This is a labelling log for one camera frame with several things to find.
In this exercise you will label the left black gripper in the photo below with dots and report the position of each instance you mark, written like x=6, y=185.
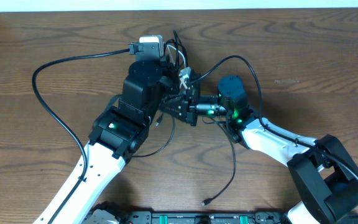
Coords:
x=169, y=81

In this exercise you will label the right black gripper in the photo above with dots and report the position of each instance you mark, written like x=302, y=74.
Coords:
x=186, y=106

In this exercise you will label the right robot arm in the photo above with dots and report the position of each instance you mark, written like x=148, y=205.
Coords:
x=324, y=173

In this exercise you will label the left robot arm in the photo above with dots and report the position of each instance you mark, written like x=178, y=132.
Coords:
x=116, y=135

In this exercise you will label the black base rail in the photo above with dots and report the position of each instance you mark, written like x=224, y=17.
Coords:
x=109, y=212

